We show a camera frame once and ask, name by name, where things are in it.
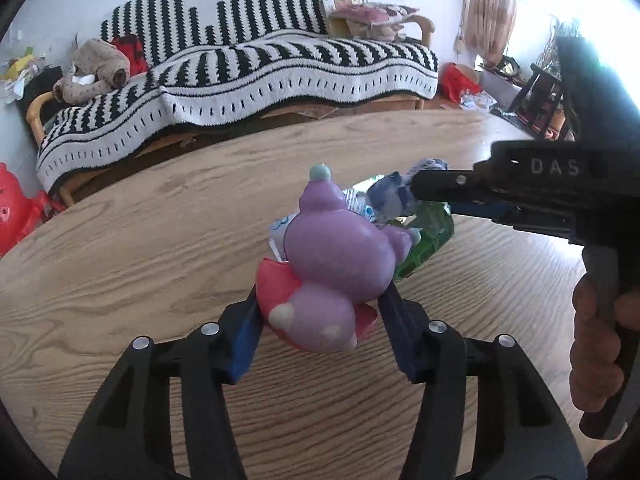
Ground brown plush toy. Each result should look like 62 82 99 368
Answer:
52 37 132 106

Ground red plastic bag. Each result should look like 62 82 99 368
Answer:
440 61 478 106

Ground green clear plastic wrapper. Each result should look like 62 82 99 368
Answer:
392 200 456 283

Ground yellow toy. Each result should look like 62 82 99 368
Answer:
2 47 38 81

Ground patterned curtain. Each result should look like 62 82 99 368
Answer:
462 0 518 63

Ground black wooden chair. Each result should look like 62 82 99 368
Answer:
510 62 581 141

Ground floral pillow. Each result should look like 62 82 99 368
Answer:
331 2 420 27

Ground black bag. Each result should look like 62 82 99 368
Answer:
17 65 66 111

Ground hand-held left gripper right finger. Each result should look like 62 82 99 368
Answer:
376 284 588 480

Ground wooden frame sofa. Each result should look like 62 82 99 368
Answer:
26 0 441 206

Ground black white striped sofa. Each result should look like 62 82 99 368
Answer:
36 0 441 196

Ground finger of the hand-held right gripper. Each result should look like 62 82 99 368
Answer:
449 200 576 242
409 167 495 207

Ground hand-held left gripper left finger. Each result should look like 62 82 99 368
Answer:
57 285 266 480

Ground red bear stool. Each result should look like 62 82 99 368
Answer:
0 161 66 258

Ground scattered white papers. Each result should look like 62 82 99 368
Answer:
460 91 498 112

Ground cream printed pillow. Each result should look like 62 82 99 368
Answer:
322 0 368 38

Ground blue grey small toy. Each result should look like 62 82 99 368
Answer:
367 157 451 221

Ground red cushion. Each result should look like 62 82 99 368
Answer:
110 34 149 75

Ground purple squishy toy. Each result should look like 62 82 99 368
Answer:
256 162 423 353

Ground person's right hand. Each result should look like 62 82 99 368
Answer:
569 275 640 411

